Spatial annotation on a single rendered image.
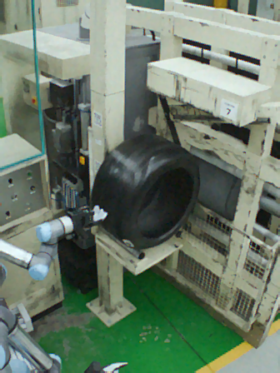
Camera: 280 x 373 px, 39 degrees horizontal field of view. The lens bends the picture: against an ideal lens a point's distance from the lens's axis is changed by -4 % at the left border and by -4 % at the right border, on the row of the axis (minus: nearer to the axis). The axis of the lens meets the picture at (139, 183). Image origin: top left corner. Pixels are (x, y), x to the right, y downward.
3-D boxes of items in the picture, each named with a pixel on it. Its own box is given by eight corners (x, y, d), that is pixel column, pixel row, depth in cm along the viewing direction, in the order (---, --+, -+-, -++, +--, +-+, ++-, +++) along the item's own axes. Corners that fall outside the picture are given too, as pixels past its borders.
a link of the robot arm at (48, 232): (34, 236, 173) (35, 221, 168) (55, 229, 180) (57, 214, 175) (42, 247, 169) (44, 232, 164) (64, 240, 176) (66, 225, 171)
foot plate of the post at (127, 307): (86, 305, 293) (85, 301, 291) (113, 289, 308) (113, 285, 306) (107, 327, 276) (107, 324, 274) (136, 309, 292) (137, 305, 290)
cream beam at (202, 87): (145, 90, 211) (146, 63, 203) (177, 82, 225) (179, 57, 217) (238, 128, 173) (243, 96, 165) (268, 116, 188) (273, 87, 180)
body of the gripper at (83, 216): (96, 211, 181) (74, 218, 173) (95, 226, 185) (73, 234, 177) (86, 203, 186) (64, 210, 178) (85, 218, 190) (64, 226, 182)
